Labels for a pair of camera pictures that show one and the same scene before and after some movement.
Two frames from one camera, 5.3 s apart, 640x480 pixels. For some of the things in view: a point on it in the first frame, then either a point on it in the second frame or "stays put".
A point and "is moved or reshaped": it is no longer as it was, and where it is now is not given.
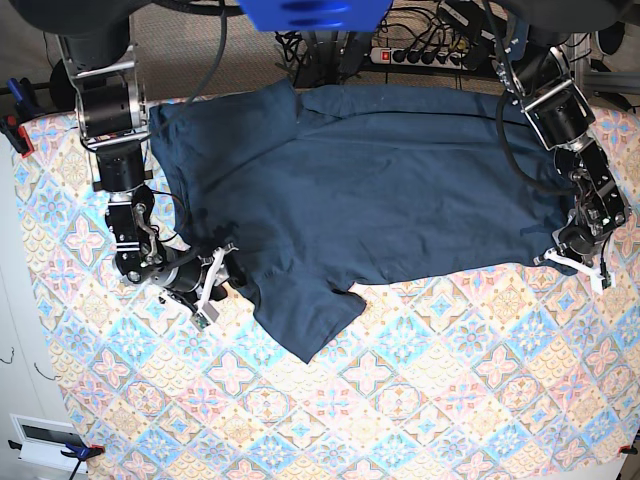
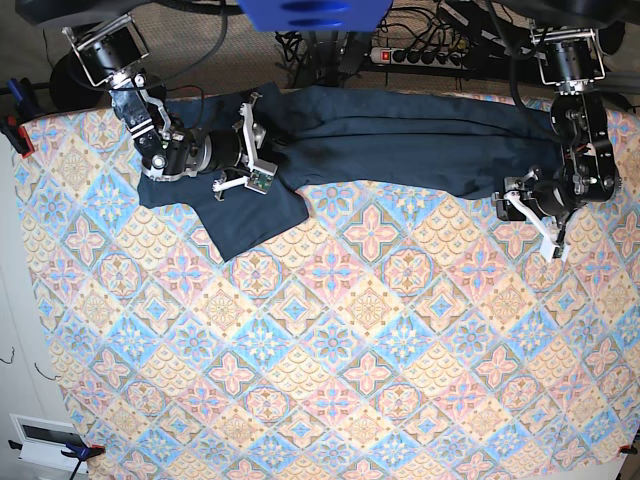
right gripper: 583,249 to 541,203
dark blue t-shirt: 310,193 is moved or reshaped
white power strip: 419,57 stays put
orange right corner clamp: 627,449 stays put
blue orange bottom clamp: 75,451 stays put
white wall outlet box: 42,441 stays put
